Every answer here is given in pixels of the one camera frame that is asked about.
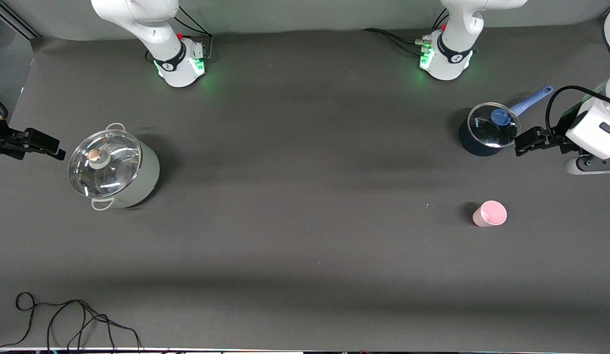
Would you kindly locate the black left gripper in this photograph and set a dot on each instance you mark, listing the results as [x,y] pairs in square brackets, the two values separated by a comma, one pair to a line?
[555,139]

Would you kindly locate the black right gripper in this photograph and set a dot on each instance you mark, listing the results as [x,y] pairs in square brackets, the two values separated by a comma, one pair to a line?
[1,138]

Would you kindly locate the dark blue saucepan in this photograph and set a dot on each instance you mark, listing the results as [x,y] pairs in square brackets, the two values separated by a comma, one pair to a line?
[474,147]

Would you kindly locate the pink cup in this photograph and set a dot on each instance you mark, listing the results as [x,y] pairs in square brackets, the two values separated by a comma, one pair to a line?
[490,214]

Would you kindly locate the grey stock pot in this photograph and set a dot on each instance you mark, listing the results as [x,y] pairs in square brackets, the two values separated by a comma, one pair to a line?
[147,172]

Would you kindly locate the black metal rail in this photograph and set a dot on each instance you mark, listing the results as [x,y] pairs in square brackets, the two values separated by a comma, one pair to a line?
[19,24]

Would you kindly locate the dark grey table mat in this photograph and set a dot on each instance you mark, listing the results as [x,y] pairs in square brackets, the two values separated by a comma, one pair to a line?
[304,196]

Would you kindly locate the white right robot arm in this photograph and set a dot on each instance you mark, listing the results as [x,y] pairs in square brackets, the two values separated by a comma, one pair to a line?
[137,14]

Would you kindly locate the glass lid blue knob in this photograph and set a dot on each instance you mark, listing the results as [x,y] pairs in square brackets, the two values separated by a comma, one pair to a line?
[486,130]

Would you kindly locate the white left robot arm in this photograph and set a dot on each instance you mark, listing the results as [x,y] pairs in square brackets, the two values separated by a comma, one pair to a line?
[457,29]

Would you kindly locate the glass lid wooden knob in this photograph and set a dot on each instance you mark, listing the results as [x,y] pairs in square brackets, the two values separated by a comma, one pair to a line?
[105,164]

